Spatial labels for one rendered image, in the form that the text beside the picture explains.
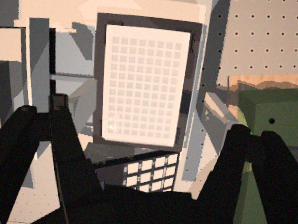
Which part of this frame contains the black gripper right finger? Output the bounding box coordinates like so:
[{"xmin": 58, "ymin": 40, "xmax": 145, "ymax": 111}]
[{"xmin": 183, "ymin": 92, "xmax": 298, "ymax": 224}]

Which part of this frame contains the white well plate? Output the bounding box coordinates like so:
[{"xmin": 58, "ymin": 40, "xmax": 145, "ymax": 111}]
[{"xmin": 102, "ymin": 25, "xmax": 190, "ymax": 146}]

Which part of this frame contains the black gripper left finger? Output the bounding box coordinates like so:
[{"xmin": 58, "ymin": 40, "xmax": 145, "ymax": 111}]
[{"xmin": 0, "ymin": 79, "xmax": 121, "ymax": 224}]

